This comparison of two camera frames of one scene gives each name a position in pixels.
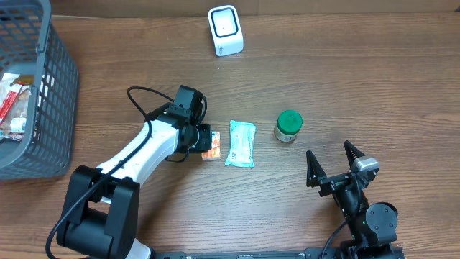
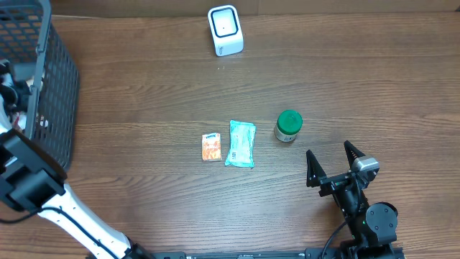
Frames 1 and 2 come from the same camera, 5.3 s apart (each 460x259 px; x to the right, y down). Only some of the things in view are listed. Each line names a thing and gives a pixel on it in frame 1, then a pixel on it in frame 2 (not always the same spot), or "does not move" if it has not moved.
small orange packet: x=214 y=153 does not move
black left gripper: x=205 y=137 -> x=6 y=95
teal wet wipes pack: x=242 y=137 does not move
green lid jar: x=288 y=124 does not move
